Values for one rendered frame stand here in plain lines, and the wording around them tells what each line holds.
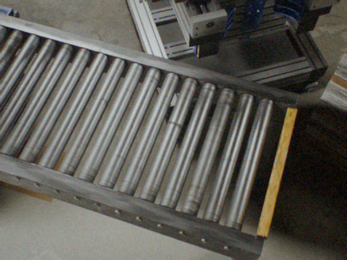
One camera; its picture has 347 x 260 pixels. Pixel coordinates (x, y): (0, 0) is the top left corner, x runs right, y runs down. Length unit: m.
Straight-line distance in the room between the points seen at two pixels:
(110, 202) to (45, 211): 0.94
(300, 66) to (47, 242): 1.48
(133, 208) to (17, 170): 0.37
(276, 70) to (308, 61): 0.17
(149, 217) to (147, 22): 1.38
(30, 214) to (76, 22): 1.19
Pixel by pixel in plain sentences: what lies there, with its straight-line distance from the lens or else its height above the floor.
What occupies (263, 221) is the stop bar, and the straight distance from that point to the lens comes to 1.24.
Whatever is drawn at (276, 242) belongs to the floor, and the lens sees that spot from 2.10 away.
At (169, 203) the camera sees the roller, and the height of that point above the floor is 0.80.
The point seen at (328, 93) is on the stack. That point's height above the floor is 0.54.
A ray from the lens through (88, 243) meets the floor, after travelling 2.08.
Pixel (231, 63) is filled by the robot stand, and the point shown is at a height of 0.21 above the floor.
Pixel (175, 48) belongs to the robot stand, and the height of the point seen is 0.23.
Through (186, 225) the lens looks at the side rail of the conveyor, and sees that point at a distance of 1.23.
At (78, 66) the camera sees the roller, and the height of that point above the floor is 0.80.
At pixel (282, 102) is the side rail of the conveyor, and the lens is 1.45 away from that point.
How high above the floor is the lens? 1.98
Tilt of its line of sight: 61 degrees down
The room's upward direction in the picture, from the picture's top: straight up
